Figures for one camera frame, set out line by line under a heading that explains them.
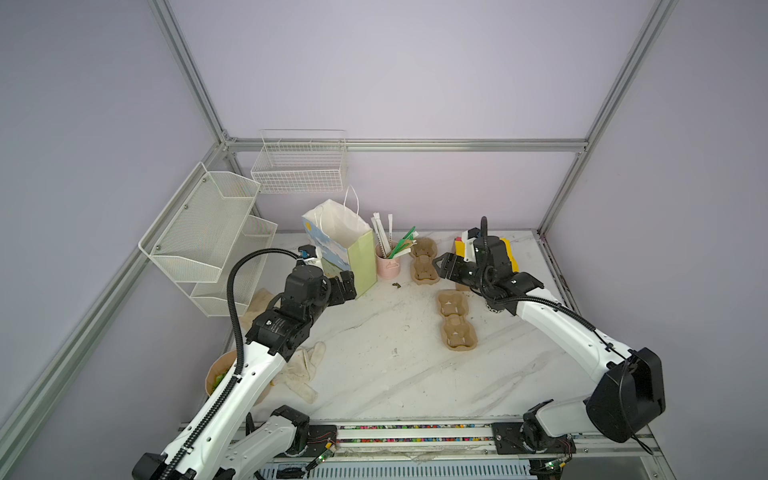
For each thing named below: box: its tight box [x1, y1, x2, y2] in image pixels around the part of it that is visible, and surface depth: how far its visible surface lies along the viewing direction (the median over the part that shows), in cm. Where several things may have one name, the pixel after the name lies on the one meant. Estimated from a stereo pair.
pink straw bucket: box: [375, 243, 401, 279], surface depth 105 cm
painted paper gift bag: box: [302, 185, 378, 298], surface depth 93 cm
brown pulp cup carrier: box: [436, 289, 478, 351], surface depth 94 cm
